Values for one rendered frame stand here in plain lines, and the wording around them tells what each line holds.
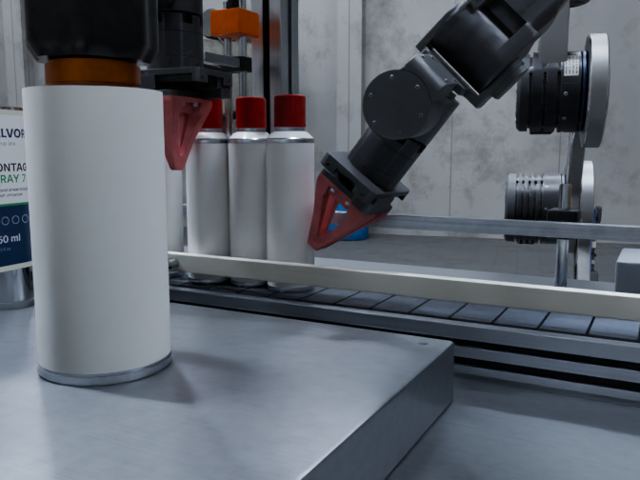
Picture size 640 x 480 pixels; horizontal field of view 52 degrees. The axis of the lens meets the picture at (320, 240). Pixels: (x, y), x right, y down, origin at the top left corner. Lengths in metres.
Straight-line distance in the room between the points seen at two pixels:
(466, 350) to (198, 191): 0.33
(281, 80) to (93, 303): 0.49
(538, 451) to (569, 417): 0.07
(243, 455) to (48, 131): 0.23
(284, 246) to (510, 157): 7.25
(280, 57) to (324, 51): 7.47
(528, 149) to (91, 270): 7.55
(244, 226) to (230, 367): 0.27
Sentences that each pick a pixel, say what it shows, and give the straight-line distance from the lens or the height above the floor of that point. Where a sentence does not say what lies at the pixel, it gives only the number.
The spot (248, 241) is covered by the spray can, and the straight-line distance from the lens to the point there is 0.71.
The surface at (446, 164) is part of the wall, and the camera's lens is 7.94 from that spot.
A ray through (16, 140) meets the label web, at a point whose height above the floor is 1.04.
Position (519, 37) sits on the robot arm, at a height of 1.12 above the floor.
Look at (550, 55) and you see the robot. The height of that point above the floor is 1.19.
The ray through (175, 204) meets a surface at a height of 0.97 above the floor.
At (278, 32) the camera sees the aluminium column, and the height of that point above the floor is 1.17.
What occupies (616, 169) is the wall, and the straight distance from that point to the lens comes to 7.95.
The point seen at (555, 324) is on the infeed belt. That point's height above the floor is 0.88.
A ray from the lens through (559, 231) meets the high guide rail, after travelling 0.64.
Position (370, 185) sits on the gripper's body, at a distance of 0.62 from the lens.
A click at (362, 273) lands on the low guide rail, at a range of 0.62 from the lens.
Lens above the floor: 1.03
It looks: 8 degrees down
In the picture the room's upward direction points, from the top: straight up
